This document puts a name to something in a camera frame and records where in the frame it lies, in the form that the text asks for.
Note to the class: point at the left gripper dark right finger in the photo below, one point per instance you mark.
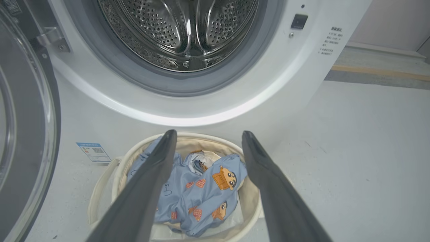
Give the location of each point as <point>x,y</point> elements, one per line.
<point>278,201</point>

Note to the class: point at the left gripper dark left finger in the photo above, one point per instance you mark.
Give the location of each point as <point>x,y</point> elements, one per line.
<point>141,195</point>

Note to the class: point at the washing machine door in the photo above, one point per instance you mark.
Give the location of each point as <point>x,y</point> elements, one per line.
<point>30,134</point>

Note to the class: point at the white front-load washing machine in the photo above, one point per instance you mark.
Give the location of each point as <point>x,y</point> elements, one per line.
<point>295,84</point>

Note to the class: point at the steel perforated washer drum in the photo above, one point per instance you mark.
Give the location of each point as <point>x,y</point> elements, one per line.
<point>174,33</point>

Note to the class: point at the metal door hinge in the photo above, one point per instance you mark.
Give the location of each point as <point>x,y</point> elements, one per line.
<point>52,38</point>

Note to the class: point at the blue energy label sticker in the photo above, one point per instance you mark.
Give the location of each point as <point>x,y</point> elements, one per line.
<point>93,152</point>

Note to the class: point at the cream canvas laundry basket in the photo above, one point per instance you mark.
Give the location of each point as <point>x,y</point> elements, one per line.
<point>188,143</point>

